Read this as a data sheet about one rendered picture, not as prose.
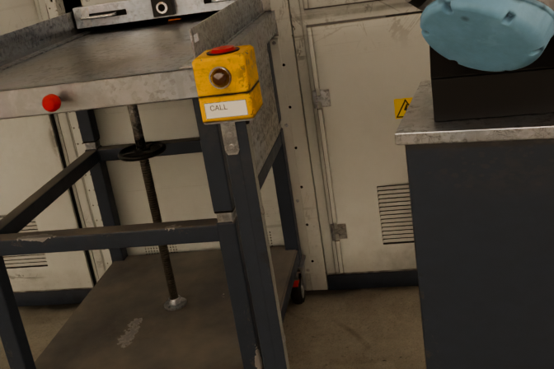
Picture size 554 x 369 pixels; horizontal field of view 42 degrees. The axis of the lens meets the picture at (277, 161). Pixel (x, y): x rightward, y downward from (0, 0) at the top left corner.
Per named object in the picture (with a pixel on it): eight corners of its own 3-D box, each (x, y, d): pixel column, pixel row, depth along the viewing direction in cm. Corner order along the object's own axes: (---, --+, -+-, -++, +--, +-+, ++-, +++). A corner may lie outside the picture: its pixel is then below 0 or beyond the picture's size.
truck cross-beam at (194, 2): (260, 4, 193) (257, -18, 191) (77, 29, 204) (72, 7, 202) (264, 2, 198) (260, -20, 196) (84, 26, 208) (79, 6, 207)
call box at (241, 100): (254, 120, 105) (243, 52, 102) (202, 126, 107) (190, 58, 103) (264, 106, 112) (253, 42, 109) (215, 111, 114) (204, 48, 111)
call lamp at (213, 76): (231, 90, 103) (227, 67, 101) (208, 92, 103) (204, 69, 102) (233, 87, 104) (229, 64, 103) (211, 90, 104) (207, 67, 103)
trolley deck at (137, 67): (220, 95, 129) (214, 63, 127) (-83, 128, 141) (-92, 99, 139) (277, 32, 192) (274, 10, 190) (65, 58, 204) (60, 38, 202)
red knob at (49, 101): (58, 112, 130) (53, 95, 129) (42, 114, 131) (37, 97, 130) (68, 105, 134) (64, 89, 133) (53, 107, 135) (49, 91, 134)
